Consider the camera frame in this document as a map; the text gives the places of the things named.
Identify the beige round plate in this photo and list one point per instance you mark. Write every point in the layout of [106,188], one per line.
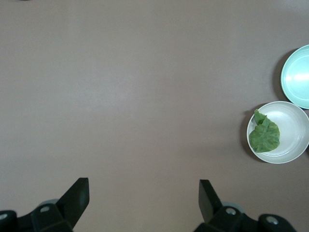
[289,125]

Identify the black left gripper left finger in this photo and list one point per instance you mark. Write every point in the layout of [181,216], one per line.
[77,198]

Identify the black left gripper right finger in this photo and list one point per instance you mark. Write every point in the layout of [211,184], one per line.
[207,203]

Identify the mint green round plate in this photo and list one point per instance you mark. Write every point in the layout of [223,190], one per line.
[297,77]

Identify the green lettuce leaf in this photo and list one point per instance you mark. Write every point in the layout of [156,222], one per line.
[264,137]

